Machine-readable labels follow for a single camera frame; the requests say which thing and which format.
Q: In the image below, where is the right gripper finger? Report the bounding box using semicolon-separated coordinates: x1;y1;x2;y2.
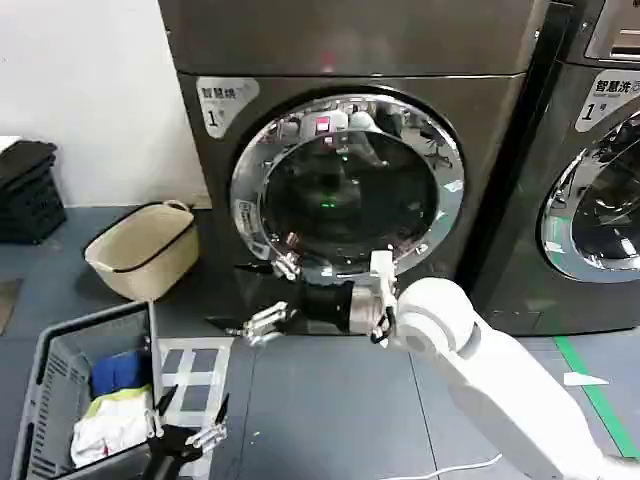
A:
234;251;302;283
205;300;297;347

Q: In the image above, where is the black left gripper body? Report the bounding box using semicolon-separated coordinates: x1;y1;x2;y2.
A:
142;424;202;480

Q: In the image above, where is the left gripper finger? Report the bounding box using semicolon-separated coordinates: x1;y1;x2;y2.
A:
148;385;178;439
185;392;232;450

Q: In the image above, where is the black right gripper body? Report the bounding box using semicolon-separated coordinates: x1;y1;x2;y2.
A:
302;280;356;334

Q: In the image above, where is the white cloth with yellow trim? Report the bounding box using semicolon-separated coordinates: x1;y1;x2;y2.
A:
69;383;154;469

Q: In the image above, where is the blue cloth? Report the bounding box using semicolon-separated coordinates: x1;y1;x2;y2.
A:
89;349;152;401

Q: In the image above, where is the round glass dryer door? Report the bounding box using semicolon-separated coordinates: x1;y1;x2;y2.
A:
229;89;465;281

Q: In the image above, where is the grey plastic laundry crate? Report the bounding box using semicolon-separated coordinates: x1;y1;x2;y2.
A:
8;299;161;480

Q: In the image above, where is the beige fabric laundry basket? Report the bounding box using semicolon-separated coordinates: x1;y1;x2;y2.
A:
83;199;201;303

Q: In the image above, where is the white number label sticker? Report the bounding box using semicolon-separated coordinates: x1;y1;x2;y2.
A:
574;69;640;133
195;76;261;140

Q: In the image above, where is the grey dryer with label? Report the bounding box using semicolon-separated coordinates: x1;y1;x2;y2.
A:
158;0;566;337

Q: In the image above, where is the stack of black crates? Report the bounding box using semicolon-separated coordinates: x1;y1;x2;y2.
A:
0;139;68;246

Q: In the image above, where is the white paper scrap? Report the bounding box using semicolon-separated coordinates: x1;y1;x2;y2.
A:
564;372;610;388

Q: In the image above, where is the grey dryer with control panel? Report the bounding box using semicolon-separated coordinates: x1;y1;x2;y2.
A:
469;0;640;337

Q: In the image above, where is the green floor tape line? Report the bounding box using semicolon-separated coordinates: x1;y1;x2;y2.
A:
554;334;640;459

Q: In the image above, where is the round chrome-rimmed dryer door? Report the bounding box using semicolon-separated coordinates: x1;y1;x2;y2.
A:
534;92;640;284

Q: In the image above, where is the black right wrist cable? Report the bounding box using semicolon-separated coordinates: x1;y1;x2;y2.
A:
369;298;401;347

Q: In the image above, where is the thin white floor cable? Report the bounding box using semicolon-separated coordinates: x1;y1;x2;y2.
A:
427;452;504;480

